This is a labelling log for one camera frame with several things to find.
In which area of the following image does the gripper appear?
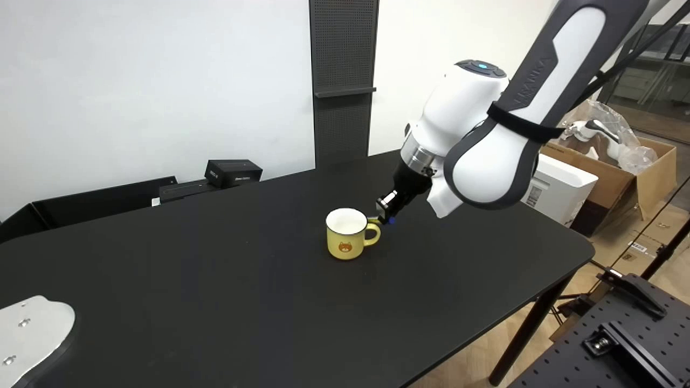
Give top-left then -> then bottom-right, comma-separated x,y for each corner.
375,160 -> 434,226

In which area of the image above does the yellow mug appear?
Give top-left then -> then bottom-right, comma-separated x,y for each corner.
325,207 -> 382,261

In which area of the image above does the dark grey perforated panel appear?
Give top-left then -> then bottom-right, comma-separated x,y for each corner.
309,0 -> 380,169

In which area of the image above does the small black box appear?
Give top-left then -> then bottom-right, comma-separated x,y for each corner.
204,159 -> 264,189

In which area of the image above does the white appliance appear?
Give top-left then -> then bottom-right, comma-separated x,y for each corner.
520,153 -> 599,228

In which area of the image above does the flat black box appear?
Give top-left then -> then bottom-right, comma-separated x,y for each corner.
158,179 -> 217,204

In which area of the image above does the cardboard box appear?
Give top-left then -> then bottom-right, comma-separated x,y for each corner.
539,134 -> 678,238

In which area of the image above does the clear plastic wrapped part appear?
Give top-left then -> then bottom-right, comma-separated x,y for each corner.
560,99 -> 659,175

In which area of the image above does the flat cardboard sheet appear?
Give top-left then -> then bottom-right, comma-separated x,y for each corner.
592,200 -> 690,276

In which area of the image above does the black clamp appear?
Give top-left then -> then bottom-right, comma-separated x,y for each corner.
595,266 -> 668,320

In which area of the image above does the glass door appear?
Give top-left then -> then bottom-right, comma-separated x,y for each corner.
597,22 -> 690,142

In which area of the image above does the silver metal plate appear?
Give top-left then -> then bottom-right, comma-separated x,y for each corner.
0,295 -> 77,388

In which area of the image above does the black cable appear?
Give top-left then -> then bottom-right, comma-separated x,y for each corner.
591,176 -> 690,270

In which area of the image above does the black rail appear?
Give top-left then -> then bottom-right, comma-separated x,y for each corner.
581,320 -> 681,388

